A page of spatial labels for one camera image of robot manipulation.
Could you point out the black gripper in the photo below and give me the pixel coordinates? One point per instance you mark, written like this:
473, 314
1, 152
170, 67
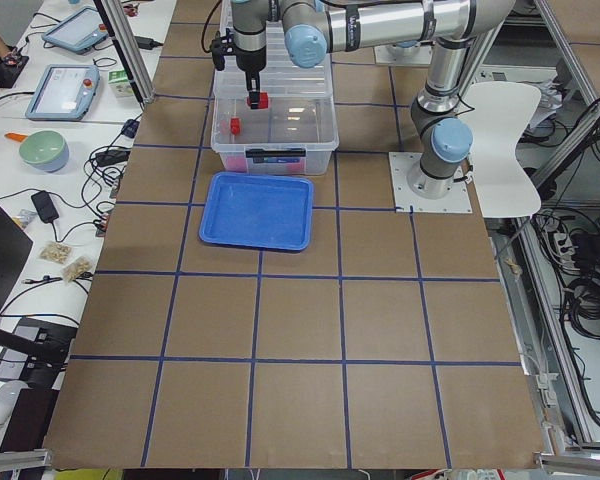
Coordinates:
250, 60

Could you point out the clear plastic box lid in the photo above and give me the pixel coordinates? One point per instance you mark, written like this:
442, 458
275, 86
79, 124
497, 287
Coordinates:
280, 77

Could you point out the red block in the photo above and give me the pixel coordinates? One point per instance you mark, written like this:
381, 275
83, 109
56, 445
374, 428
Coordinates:
258, 100
235, 126

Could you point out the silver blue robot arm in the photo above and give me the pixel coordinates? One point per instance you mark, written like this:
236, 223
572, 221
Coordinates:
313, 29

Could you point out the clear plastic storage box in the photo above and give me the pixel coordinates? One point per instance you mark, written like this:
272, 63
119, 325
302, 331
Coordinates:
287, 123

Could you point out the black box latch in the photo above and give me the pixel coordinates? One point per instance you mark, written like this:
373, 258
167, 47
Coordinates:
260, 155

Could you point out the green white carton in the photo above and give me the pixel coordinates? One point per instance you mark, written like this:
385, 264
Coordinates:
120, 84

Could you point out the blue plastic tray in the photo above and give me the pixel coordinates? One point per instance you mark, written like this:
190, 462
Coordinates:
260, 211

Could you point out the teach pendant far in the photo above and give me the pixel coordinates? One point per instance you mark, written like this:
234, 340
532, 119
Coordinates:
79, 32

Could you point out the teach pendant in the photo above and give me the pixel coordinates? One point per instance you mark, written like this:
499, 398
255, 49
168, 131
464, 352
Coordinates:
79, 32
64, 93

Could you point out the teach pendant near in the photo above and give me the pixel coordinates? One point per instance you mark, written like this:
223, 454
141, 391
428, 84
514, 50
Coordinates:
64, 93

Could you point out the green bowl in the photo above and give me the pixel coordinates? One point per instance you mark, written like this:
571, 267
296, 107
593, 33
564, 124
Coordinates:
46, 151

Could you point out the toy carrot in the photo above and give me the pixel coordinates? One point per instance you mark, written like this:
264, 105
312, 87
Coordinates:
15, 136

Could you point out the black power adapter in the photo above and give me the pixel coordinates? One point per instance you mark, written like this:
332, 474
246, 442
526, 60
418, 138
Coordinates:
44, 207

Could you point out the white chair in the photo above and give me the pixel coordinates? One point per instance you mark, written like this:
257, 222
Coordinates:
501, 113

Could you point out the aluminium frame post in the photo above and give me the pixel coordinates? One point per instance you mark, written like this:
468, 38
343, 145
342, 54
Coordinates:
125, 44

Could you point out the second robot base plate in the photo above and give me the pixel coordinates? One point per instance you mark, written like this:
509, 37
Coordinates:
417, 55

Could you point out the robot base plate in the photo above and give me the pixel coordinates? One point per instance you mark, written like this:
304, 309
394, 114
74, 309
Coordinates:
415, 192

